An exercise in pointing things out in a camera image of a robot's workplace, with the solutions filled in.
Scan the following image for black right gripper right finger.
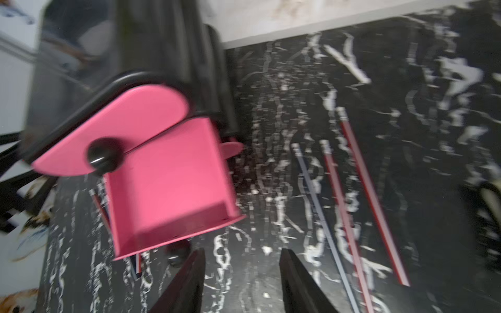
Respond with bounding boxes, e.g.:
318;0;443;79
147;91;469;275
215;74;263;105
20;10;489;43
279;249;338;313

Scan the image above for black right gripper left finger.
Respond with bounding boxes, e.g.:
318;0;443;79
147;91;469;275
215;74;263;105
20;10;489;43
149;249;206;313

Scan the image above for black drawer cabinet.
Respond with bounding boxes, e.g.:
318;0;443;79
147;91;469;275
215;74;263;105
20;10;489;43
18;1;240;164

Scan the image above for pink top drawer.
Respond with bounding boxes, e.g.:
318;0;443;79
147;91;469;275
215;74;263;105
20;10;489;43
32;85;189;177

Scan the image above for red pencil near drawer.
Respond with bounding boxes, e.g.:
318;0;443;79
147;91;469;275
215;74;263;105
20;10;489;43
89;189;112;236

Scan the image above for red pencil right group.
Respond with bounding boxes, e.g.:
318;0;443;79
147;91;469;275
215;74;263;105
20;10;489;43
320;140;374;313

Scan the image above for dark blue pencil right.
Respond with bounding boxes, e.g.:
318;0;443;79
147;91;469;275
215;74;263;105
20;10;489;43
291;143;360;313

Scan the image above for white wooden stand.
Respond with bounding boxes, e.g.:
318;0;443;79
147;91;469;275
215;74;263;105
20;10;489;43
198;0;465;49

